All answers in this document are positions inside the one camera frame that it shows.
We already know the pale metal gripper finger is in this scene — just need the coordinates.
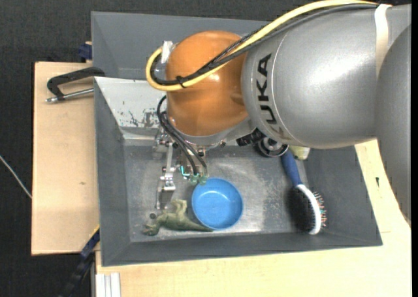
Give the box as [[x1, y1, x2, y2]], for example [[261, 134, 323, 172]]
[[155, 176, 165, 210], [163, 171, 178, 206]]

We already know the green toy dinosaur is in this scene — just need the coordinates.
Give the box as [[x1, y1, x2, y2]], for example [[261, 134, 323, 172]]
[[141, 198, 215, 237]]

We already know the blue bowl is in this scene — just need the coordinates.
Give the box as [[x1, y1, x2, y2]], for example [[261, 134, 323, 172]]
[[191, 177, 244, 230]]

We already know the grey metal bin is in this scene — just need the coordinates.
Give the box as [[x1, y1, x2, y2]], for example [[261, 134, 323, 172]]
[[90, 10, 383, 267]]

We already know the brown cardboard board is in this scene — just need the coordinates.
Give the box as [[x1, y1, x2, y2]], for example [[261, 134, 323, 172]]
[[31, 61, 101, 256]]

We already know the pale yellow round thing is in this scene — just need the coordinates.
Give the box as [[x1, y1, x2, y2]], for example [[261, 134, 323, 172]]
[[288, 144, 311, 161]]

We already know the blue and white hairbrush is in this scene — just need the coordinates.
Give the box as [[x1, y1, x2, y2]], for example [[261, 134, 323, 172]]
[[280, 150, 329, 236]]

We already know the black cylinder on white bracket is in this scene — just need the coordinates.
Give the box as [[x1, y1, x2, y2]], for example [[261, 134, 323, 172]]
[[235, 128, 290, 159]]

